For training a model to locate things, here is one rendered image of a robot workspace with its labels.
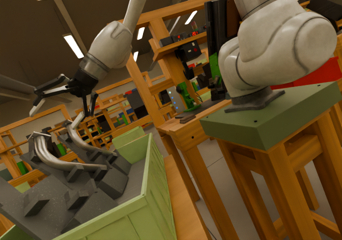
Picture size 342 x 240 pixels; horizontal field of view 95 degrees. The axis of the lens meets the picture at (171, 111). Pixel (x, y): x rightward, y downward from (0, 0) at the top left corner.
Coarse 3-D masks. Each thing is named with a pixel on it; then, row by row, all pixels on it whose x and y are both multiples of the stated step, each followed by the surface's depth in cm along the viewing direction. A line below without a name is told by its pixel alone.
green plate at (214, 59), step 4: (216, 52) 131; (212, 56) 136; (216, 56) 131; (212, 60) 137; (216, 60) 132; (212, 64) 138; (216, 64) 133; (212, 68) 139; (216, 68) 134; (212, 72) 140; (216, 72) 135; (212, 76) 142
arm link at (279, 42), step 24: (240, 0) 43; (264, 0) 39; (288, 0) 38; (264, 24) 38; (288, 24) 35; (312, 24) 33; (240, 48) 48; (264, 48) 39; (288, 48) 35; (312, 48) 34; (240, 72) 53; (264, 72) 42; (288, 72) 38
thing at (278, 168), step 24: (312, 144) 57; (336, 144) 58; (240, 168) 75; (264, 168) 55; (288, 168) 52; (336, 168) 58; (240, 192) 81; (288, 192) 52; (336, 192) 61; (264, 216) 78; (288, 216) 54; (312, 216) 80; (336, 216) 65
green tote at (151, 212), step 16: (128, 144) 87; (144, 144) 88; (128, 160) 88; (160, 160) 75; (144, 176) 36; (160, 176) 54; (144, 192) 30; (160, 192) 42; (112, 208) 29; (128, 208) 28; (144, 208) 29; (160, 208) 34; (96, 224) 28; (112, 224) 28; (128, 224) 29; (144, 224) 29; (160, 224) 30
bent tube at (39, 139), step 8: (32, 136) 55; (40, 136) 56; (48, 136) 59; (40, 144) 53; (40, 152) 51; (48, 152) 52; (48, 160) 50; (56, 160) 51; (56, 168) 51; (64, 168) 52; (72, 168) 54; (88, 168) 59; (96, 168) 62
